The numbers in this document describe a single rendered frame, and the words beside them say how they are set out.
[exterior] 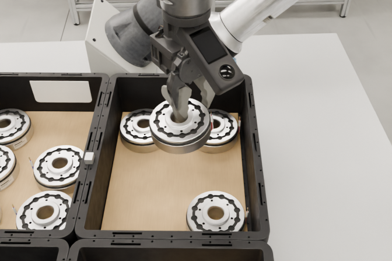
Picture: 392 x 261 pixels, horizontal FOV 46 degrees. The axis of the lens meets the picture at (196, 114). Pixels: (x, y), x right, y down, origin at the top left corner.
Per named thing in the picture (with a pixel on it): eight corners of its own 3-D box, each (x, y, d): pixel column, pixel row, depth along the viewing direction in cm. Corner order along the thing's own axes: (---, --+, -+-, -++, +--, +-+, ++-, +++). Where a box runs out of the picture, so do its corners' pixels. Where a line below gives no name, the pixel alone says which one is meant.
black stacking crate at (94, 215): (262, 277, 77) (270, 241, 69) (86, 275, 77) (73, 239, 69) (246, 115, 106) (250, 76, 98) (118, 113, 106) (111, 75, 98)
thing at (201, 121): (206, 145, 73) (206, 143, 73) (144, 142, 74) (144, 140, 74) (212, 101, 80) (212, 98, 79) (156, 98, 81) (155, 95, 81)
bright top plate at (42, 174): (41, 147, 92) (39, 145, 92) (91, 146, 92) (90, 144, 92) (28, 187, 85) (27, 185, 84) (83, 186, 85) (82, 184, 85)
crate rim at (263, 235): (269, 248, 70) (271, 239, 69) (74, 246, 70) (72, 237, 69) (250, 82, 99) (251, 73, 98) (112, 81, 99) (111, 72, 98)
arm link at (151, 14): (154, 2, 120) (192, -32, 114) (181, 45, 118) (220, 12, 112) (128, -3, 110) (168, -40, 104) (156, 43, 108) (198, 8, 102)
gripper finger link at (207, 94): (200, 88, 84) (192, 52, 77) (221, 106, 81) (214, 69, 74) (187, 98, 84) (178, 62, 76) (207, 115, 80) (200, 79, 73)
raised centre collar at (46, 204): (37, 201, 82) (35, 199, 82) (63, 203, 82) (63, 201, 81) (27, 225, 78) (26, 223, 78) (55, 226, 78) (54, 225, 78)
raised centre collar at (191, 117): (192, 130, 75) (192, 127, 74) (162, 129, 75) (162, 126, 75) (195, 109, 78) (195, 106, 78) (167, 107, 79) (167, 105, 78)
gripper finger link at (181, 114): (167, 108, 82) (172, 64, 76) (187, 126, 78) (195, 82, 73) (153, 113, 80) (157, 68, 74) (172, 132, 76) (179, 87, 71)
